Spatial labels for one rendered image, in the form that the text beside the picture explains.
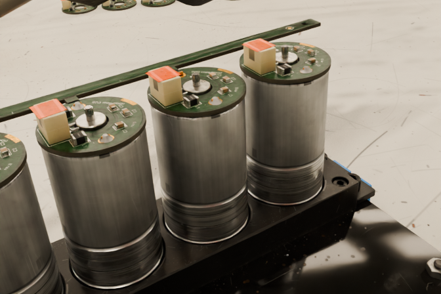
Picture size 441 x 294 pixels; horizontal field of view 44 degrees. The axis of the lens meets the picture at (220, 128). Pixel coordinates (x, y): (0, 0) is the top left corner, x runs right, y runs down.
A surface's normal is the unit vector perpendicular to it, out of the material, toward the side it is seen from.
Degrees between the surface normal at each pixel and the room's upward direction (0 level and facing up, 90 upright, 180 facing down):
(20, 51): 0
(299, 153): 90
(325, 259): 0
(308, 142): 90
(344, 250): 0
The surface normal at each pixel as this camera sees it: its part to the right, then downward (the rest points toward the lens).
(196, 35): -0.05, -0.85
